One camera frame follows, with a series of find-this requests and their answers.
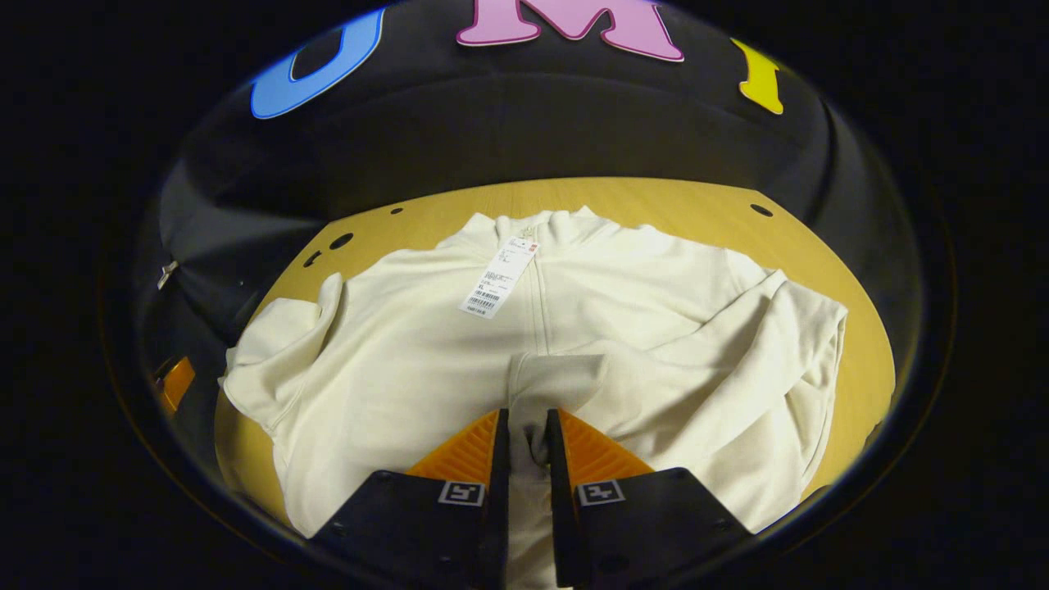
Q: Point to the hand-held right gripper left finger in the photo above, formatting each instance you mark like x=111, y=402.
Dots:
x=498, y=524

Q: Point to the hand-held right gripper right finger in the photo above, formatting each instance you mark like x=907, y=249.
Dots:
x=561, y=524

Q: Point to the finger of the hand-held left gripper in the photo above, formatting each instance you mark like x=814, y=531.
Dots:
x=176, y=383

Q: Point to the cream white sweatshirt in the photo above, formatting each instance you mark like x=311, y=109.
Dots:
x=656, y=328

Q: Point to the white backdrop clip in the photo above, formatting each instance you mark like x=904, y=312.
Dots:
x=167, y=274

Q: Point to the black backdrop cloth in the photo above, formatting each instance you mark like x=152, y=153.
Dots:
x=533, y=123

